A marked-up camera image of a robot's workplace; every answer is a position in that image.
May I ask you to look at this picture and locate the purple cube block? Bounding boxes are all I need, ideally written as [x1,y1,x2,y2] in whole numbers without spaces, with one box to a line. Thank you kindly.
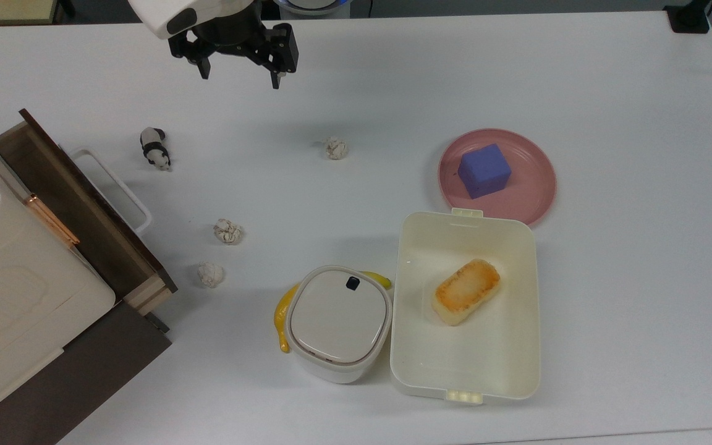
[457,143,512,200]

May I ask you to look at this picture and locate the white drawer unit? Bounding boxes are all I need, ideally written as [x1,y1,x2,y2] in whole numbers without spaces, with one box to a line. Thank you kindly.
[0,111,117,427]

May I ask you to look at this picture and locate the cream plastic lunch box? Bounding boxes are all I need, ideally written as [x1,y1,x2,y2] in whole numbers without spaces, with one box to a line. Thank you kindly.
[389,208,541,406]

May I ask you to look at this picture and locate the white drawer handle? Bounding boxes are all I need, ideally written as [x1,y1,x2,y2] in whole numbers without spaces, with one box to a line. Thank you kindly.
[69,147,153,235]

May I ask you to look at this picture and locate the robot base ring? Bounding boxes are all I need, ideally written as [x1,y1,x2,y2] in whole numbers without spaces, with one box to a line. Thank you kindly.
[273,0,352,17]

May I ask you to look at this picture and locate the white small trash bin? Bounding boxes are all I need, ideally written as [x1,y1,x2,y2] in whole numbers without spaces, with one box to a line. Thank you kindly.
[286,265,393,384]

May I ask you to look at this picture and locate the panda toy figure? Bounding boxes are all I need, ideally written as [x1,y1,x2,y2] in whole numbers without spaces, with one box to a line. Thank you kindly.
[140,127,172,172]

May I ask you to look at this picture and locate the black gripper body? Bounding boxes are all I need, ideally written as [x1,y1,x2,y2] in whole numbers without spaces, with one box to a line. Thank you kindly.
[167,0,300,74]

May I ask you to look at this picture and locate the toasted bread toy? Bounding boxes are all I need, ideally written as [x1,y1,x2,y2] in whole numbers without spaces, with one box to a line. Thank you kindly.
[431,258,502,327]

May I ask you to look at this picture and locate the brown wooden drawer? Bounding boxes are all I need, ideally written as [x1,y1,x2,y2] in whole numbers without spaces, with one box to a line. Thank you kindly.
[0,109,179,317]

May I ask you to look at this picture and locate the yellow banana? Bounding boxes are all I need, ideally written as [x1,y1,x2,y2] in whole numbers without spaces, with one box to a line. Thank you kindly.
[274,271,392,354]

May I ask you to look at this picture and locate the dark brown cabinet base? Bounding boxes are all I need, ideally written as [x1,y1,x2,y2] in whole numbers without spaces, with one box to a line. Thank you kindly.
[0,300,172,445]

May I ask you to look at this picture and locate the black clamp mount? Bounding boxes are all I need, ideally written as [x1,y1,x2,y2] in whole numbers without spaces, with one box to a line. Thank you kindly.
[663,0,712,34]

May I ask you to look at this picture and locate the pink plate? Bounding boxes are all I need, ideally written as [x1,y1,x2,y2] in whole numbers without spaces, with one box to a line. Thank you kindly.
[438,128,557,227]

